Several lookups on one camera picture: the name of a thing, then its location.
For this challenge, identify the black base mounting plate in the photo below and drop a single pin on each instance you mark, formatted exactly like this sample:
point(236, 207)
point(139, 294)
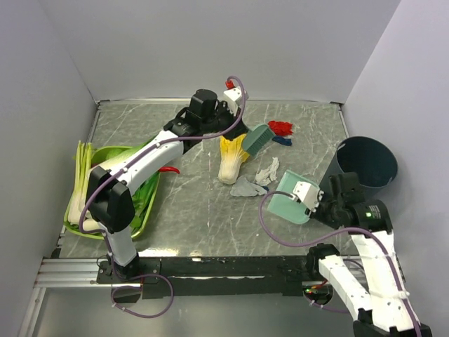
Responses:
point(216, 276)

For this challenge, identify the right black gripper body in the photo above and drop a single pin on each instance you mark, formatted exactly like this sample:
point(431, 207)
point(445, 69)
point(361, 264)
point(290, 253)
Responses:
point(326, 212)

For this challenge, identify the dark blue paper scrap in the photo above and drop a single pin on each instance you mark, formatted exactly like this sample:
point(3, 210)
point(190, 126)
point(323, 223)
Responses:
point(282, 141)

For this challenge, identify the bok choy greens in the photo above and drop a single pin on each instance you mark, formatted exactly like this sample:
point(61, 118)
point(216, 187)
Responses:
point(141, 200)

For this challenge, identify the teal hand brush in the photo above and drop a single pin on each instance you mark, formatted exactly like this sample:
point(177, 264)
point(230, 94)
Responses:
point(257, 138)

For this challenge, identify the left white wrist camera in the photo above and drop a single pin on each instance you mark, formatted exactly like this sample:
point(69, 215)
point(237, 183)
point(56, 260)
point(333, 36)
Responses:
point(235, 99)

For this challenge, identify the red paper scrap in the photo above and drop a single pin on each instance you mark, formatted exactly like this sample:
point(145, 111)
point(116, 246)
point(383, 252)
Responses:
point(281, 128)

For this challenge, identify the green vegetable tray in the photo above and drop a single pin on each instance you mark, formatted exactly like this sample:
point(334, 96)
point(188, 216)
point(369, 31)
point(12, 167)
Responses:
point(134, 233)

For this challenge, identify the white paper scrap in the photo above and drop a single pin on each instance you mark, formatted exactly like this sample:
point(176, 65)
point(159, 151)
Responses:
point(269, 174)

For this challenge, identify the red chili pepper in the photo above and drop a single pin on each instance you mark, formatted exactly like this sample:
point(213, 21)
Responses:
point(167, 169)

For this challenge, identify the dark blue bin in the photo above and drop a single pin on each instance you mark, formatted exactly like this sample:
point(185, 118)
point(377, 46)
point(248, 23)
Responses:
point(373, 162)

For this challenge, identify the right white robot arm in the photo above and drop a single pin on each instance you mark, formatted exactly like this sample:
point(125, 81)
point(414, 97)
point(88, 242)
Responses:
point(382, 307)

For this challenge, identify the green onion stalks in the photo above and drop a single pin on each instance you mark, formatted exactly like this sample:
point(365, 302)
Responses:
point(83, 157)

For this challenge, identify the yellow napa cabbage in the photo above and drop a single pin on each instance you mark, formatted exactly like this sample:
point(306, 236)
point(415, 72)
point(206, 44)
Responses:
point(232, 156)

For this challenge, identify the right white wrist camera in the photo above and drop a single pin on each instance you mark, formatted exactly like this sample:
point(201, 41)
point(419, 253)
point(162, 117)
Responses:
point(308, 195)

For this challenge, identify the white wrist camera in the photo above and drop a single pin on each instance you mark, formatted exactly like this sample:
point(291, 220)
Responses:
point(308, 195)
point(235, 99)

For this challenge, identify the grey paper scrap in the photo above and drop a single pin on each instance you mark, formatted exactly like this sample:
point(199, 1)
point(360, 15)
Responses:
point(244, 188)

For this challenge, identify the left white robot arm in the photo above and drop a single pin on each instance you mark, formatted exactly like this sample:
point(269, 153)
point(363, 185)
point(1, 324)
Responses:
point(110, 191)

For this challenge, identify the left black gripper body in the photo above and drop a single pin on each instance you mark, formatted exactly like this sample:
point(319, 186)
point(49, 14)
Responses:
point(219, 121)

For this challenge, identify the teal dustpan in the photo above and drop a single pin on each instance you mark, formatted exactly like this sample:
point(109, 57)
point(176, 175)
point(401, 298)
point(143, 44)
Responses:
point(281, 206)

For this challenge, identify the large lettuce leaf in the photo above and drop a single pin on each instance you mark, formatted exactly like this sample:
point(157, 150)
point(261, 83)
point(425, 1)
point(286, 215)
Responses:
point(109, 156)

